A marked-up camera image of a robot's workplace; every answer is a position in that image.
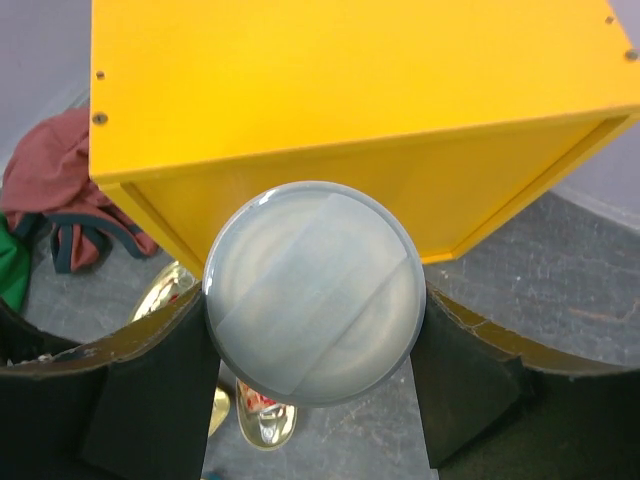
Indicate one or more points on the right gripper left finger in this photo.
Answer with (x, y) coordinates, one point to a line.
(134, 404)

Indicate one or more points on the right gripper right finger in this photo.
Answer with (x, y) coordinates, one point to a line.
(497, 405)

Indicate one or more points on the oval gold fish tin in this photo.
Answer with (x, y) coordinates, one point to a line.
(171, 283)

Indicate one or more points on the rectangular gold tin middle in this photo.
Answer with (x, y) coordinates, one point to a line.
(220, 409)

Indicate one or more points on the oval gold tin on floor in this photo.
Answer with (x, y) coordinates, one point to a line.
(264, 423)

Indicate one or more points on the green cloth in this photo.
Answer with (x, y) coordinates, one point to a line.
(15, 268)

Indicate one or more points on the red cloth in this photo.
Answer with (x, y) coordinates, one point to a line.
(47, 181)

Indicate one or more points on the yellow wooden cabinet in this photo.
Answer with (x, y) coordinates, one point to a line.
(455, 115)

